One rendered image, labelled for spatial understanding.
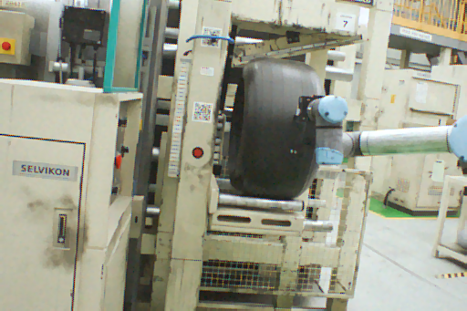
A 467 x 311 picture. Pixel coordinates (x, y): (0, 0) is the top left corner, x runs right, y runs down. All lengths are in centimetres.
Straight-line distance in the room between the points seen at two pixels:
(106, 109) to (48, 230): 31
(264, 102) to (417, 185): 483
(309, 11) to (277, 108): 66
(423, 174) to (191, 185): 481
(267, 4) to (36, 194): 133
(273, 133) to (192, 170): 38
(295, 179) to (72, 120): 87
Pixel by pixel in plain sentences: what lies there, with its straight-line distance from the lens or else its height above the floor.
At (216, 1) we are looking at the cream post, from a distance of 172.
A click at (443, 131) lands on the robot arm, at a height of 127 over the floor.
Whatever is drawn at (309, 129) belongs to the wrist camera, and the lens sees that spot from 137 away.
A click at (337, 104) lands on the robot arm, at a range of 119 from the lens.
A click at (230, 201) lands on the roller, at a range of 166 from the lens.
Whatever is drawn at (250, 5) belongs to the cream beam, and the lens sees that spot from 200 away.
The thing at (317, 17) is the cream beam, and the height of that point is 170.
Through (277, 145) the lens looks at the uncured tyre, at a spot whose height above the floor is 114.
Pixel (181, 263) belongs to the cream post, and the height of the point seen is 60.
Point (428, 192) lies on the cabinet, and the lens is 637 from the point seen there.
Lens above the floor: 129
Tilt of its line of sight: 5 degrees down
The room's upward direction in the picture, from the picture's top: 7 degrees clockwise
